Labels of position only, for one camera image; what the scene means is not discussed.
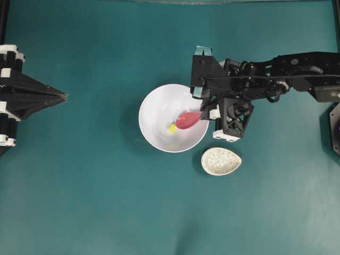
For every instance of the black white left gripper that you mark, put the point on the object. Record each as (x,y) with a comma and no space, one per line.
(21,95)

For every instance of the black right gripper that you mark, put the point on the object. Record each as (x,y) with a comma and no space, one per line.
(224,88)

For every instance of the pink plastic spoon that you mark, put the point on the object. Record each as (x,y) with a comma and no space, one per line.
(188,120)

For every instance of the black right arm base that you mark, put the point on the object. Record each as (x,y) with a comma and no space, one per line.
(329,130)

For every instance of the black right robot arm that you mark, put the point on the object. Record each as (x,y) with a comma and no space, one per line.
(316,73)

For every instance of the white round bowl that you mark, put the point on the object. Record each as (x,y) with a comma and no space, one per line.
(160,109)

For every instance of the yellow hexagonal prism block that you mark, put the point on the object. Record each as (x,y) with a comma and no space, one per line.
(172,128)

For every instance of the speckled egg-shaped dish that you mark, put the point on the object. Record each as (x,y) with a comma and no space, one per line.
(219,161)

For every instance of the black frame rail left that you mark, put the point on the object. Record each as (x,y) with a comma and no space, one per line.
(4,12)

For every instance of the black frame rail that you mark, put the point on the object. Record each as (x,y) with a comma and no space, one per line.
(336,12)
(4,12)

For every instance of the black frame rail right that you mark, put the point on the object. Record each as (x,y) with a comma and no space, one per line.
(336,12)

